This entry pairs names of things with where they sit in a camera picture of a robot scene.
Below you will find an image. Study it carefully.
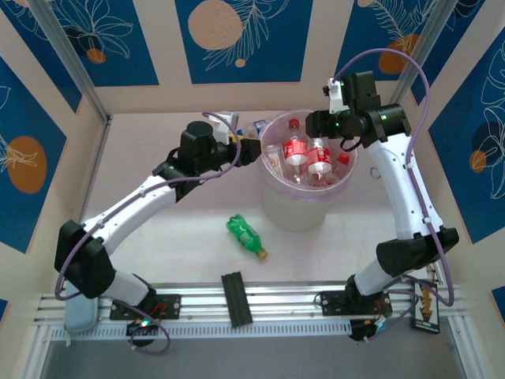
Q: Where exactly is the left controller board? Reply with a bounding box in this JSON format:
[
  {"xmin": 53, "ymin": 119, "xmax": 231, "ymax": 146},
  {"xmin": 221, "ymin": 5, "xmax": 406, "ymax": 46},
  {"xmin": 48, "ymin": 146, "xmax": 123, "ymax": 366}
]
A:
[{"xmin": 125, "ymin": 315, "xmax": 161, "ymax": 339}]

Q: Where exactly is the light blue pad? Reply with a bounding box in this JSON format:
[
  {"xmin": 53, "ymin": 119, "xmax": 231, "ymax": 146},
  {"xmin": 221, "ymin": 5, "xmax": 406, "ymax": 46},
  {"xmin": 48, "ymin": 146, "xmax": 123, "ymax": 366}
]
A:
[{"xmin": 63, "ymin": 282, "xmax": 99, "ymax": 332}]

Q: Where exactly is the black power distribution board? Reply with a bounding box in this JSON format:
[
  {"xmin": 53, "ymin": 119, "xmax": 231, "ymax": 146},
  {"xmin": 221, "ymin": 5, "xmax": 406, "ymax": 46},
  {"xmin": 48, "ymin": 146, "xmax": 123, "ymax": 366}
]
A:
[{"xmin": 410, "ymin": 278, "xmax": 441, "ymax": 335}]

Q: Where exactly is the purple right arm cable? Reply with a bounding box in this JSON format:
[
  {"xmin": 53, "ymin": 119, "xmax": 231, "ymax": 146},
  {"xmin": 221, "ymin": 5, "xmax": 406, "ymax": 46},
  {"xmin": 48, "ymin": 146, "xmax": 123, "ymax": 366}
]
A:
[{"xmin": 333, "ymin": 47, "xmax": 455, "ymax": 308}]

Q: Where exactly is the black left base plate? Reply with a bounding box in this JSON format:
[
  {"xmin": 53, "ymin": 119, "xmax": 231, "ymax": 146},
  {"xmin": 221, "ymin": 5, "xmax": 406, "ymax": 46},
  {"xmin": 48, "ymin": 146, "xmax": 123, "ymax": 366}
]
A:
[{"xmin": 109, "ymin": 294, "xmax": 182, "ymax": 321}]

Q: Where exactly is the green plastic bottle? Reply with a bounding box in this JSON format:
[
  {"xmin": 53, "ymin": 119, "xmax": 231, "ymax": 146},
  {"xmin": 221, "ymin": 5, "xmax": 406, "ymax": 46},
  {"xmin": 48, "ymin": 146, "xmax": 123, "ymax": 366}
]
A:
[{"xmin": 225, "ymin": 213, "xmax": 269, "ymax": 261}]

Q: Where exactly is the aluminium side rail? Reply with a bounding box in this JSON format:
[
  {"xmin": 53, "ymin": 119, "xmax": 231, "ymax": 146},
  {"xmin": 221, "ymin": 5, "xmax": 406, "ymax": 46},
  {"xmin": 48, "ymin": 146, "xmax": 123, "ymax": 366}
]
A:
[{"xmin": 77, "ymin": 118, "xmax": 114, "ymax": 224}]

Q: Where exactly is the aluminium rail base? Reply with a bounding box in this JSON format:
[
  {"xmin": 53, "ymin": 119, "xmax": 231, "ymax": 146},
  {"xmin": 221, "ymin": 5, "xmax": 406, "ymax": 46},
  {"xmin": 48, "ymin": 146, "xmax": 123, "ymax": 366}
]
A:
[{"xmin": 34, "ymin": 280, "xmax": 469, "ymax": 323}]

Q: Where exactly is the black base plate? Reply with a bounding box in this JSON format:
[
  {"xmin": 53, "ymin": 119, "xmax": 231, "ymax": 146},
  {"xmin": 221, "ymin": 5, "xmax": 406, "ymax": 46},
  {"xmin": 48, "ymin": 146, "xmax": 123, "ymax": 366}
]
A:
[
  {"xmin": 319, "ymin": 290, "xmax": 394, "ymax": 319},
  {"xmin": 109, "ymin": 294, "xmax": 182, "ymax": 321}
]

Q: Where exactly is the white round bin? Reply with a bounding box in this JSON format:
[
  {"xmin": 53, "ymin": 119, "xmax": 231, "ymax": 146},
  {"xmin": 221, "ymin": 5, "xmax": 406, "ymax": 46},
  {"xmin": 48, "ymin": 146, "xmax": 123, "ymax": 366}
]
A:
[{"xmin": 256, "ymin": 110, "xmax": 361, "ymax": 233}]

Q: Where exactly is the black bracket on rail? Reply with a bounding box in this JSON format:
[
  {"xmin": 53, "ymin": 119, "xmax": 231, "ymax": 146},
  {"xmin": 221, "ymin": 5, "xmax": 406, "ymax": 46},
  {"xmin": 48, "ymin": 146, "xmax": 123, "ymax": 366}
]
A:
[{"xmin": 220, "ymin": 271, "xmax": 253, "ymax": 328}]

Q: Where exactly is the purple cable loop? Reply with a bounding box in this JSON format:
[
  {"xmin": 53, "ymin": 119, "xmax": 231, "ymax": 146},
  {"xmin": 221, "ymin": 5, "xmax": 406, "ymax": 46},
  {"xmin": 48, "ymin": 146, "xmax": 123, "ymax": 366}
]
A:
[{"xmin": 128, "ymin": 303, "xmax": 173, "ymax": 355}]

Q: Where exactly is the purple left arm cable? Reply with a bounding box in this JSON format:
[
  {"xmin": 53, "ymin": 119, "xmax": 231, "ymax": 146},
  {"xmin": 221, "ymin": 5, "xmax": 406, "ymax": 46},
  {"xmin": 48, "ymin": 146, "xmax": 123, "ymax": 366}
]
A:
[{"xmin": 54, "ymin": 111, "xmax": 242, "ymax": 303}]

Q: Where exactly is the white slotted cable duct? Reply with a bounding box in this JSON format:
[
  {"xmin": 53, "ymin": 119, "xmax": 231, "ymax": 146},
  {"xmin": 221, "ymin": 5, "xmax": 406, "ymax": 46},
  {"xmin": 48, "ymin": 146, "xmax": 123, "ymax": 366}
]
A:
[{"xmin": 50, "ymin": 318, "xmax": 353, "ymax": 343}]

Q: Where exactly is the controller board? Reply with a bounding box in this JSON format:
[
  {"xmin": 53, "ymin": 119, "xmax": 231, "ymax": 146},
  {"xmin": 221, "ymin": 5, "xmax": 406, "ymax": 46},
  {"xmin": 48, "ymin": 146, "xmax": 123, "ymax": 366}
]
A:
[
  {"xmin": 125, "ymin": 315, "xmax": 161, "ymax": 339},
  {"xmin": 349, "ymin": 318, "xmax": 390, "ymax": 343}
]

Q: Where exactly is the right controller board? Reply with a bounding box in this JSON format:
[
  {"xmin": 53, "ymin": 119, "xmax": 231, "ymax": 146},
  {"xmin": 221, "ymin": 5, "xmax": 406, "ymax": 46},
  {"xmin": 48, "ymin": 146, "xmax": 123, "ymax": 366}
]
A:
[{"xmin": 349, "ymin": 318, "xmax": 390, "ymax": 343}]

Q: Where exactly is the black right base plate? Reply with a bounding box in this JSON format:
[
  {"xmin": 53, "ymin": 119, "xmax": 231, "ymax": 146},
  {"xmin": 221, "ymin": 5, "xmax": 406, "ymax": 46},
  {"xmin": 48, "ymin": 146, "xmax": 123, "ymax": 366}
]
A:
[{"xmin": 319, "ymin": 290, "xmax": 394, "ymax": 319}]

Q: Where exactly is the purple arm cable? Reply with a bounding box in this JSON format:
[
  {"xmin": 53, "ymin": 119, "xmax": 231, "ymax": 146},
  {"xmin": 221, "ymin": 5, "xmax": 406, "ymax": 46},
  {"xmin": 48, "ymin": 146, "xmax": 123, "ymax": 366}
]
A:
[
  {"xmin": 333, "ymin": 47, "xmax": 455, "ymax": 308},
  {"xmin": 54, "ymin": 111, "xmax": 242, "ymax": 303}
]

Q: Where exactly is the aluminium frame post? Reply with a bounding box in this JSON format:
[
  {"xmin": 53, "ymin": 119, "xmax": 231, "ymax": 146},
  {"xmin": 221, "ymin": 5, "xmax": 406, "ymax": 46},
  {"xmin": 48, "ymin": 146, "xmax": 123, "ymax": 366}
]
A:
[
  {"xmin": 384, "ymin": 0, "xmax": 455, "ymax": 118},
  {"xmin": 28, "ymin": 0, "xmax": 112, "ymax": 124}
]

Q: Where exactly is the clear unlabelled plastic bottle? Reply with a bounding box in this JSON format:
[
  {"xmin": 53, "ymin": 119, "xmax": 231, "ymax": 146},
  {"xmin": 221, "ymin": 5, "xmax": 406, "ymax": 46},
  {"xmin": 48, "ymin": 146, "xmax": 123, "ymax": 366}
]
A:
[{"xmin": 322, "ymin": 162, "xmax": 346, "ymax": 187}]

